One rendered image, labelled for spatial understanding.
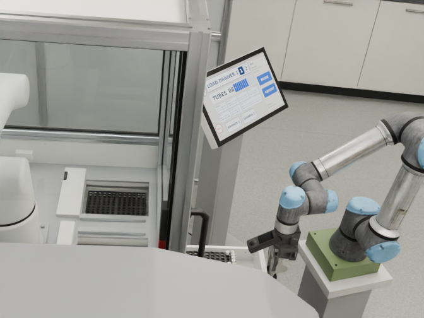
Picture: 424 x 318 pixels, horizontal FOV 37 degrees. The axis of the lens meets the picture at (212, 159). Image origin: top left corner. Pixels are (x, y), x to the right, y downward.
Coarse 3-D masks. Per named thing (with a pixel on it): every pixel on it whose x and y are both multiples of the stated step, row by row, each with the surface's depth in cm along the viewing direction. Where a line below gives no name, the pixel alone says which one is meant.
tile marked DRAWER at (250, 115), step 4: (252, 108) 283; (244, 112) 279; (248, 112) 280; (252, 112) 282; (244, 116) 278; (248, 116) 280; (252, 116) 282; (256, 116) 283; (244, 120) 278; (248, 120) 279; (252, 120) 281
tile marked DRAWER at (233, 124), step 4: (232, 120) 273; (236, 120) 275; (228, 124) 271; (232, 124) 273; (236, 124) 274; (240, 124) 276; (228, 128) 271; (232, 128) 272; (236, 128) 274; (228, 132) 270
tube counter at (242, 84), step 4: (248, 76) 284; (252, 76) 286; (240, 80) 281; (244, 80) 282; (248, 80) 284; (252, 80) 286; (232, 84) 277; (236, 84) 278; (240, 84) 280; (244, 84) 282; (248, 84) 283; (252, 84) 285; (228, 88) 275; (232, 88) 276; (236, 88) 278; (240, 88) 280; (244, 88) 281; (232, 92) 276; (236, 92) 278
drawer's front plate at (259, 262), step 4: (256, 252) 225; (260, 252) 221; (256, 256) 225; (260, 256) 220; (256, 260) 225; (260, 260) 218; (264, 260) 218; (256, 264) 224; (260, 264) 218; (264, 264) 217; (256, 268) 224; (260, 268) 218; (264, 268) 215
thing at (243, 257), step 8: (192, 248) 225; (208, 248) 225; (216, 248) 226; (224, 248) 226; (232, 248) 226; (240, 248) 227; (216, 256) 228; (240, 256) 229; (248, 256) 229; (240, 264) 228; (248, 264) 229
